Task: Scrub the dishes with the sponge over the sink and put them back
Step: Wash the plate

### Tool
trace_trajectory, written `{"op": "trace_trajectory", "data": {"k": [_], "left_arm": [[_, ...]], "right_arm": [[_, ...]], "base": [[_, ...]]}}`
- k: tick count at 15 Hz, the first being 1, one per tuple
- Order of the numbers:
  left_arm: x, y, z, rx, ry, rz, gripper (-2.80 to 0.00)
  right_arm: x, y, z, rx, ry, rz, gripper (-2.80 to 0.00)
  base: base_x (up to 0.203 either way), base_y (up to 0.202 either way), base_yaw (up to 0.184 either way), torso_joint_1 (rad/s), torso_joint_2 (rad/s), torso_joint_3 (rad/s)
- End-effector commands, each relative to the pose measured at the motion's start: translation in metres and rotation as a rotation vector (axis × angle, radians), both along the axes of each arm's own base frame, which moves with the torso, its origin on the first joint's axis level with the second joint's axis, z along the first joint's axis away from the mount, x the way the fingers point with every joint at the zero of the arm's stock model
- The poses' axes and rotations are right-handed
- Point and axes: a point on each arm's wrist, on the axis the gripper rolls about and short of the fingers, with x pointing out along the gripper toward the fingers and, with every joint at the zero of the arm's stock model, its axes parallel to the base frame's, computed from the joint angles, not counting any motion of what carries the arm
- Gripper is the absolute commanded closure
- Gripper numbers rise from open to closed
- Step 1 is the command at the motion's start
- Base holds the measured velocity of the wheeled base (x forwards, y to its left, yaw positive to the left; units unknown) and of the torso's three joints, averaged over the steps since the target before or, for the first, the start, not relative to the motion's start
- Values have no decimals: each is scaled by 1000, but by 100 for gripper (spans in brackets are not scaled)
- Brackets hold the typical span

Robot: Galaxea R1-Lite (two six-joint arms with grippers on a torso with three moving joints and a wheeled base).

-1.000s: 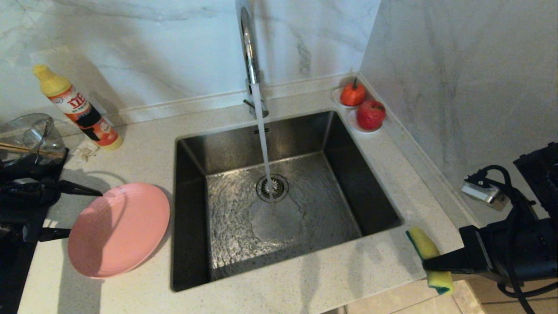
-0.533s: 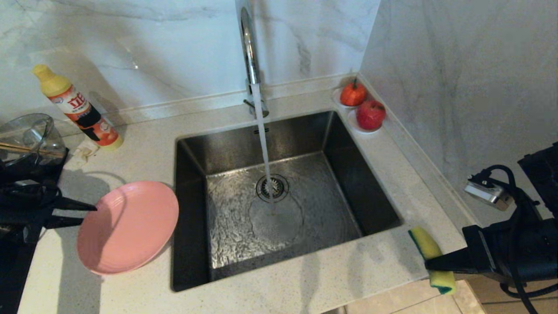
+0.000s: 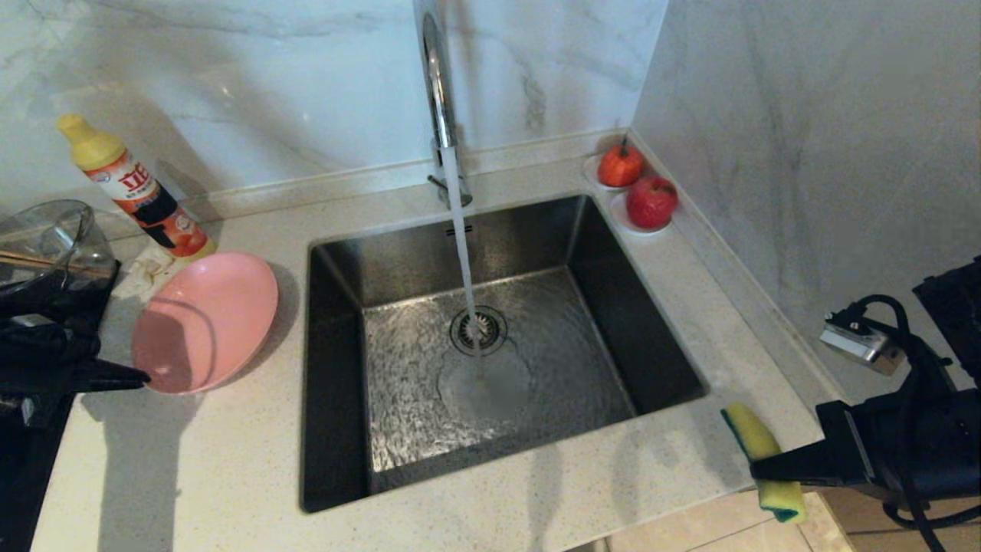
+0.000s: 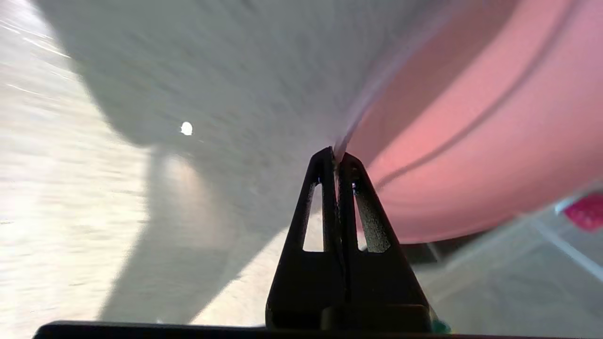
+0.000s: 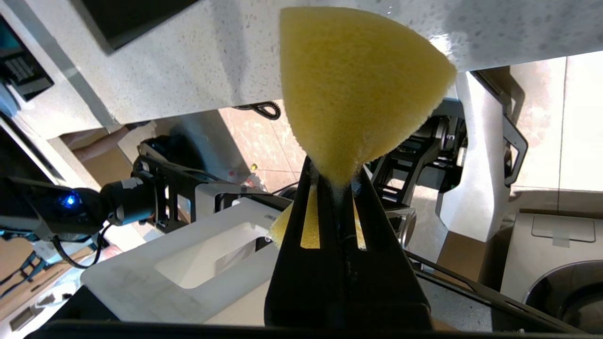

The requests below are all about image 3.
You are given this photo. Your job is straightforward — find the black right camera cable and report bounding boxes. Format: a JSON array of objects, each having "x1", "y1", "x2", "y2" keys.
[{"x1": 828, "y1": 294, "x2": 955, "y2": 552}]

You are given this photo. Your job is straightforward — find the pink plate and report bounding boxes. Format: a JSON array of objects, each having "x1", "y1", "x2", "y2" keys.
[{"x1": 130, "y1": 251, "x2": 280, "y2": 396}]

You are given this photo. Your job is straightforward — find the stainless steel sink basin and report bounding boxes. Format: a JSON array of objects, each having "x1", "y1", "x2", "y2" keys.
[{"x1": 301, "y1": 195, "x2": 710, "y2": 513}]

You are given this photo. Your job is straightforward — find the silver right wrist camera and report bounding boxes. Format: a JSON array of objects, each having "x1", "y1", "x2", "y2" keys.
[{"x1": 819, "y1": 317, "x2": 906, "y2": 377}]

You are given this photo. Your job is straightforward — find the red toy tomato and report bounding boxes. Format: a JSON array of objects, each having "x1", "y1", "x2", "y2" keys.
[{"x1": 598, "y1": 138, "x2": 645, "y2": 187}]

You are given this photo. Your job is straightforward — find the clear glass cup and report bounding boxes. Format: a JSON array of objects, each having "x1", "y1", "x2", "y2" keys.
[{"x1": 44, "y1": 211, "x2": 120, "y2": 294}]

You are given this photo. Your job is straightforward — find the small white dish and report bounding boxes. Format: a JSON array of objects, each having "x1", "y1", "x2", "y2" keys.
[
  {"x1": 611, "y1": 192, "x2": 674, "y2": 235},
  {"x1": 582, "y1": 156, "x2": 645, "y2": 192}
]

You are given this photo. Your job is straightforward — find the orange dish soap bottle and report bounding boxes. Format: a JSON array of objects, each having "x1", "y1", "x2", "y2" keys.
[{"x1": 57, "y1": 113, "x2": 218, "y2": 263}]

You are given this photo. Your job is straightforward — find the light wooden cabinet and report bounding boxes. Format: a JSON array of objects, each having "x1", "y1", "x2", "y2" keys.
[{"x1": 766, "y1": 487, "x2": 981, "y2": 552}]

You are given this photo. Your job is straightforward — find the wooden chopstick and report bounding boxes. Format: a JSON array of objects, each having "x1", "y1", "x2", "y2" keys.
[
  {"x1": 0, "y1": 256, "x2": 117, "y2": 279},
  {"x1": 0, "y1": 250, "x2": 114, "y2": 274}
]

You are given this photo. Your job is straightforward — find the yellow sponge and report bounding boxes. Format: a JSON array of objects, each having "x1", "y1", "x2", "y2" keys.
[{"x1": 720, "y1": 402, "x2": 808, "y2": 524}]

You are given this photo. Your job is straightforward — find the black induction cooktop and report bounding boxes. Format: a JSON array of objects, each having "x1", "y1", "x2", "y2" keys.
[{"x1": 0, "y1": 264, "x2": 122, "y2": 552}]

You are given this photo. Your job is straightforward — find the running water stream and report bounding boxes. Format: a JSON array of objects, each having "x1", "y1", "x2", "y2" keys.
[{"x1": 443, "y1": 146, "x2": 488, "y2": 369}]

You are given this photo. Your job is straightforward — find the clear glass bowl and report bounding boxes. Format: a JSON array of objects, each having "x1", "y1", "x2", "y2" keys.
[{"x1": 0, "y1": 199, "x2": 99, "y2": 301}]

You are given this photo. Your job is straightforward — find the round metal drain strainer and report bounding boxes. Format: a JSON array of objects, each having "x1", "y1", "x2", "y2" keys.
[{"x1": 451, "y1": 307, "x2": 509, "y2": 358}]

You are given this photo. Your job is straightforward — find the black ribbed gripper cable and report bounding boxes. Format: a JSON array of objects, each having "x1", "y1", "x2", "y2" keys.
[{"x1": 881, "y1": 498, "x2": 981, "y2": 531}]

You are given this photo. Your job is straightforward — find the chrome gooseneck faucet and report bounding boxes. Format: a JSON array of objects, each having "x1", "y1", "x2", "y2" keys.
[{"x1": 414, "y1": 0, "x2": 473, "y2": 209}]

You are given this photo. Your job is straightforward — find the red toy apple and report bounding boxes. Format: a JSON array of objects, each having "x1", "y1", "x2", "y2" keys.
[{"x1": 626, "y1": 175, "x2": 680, "y2": 229}]

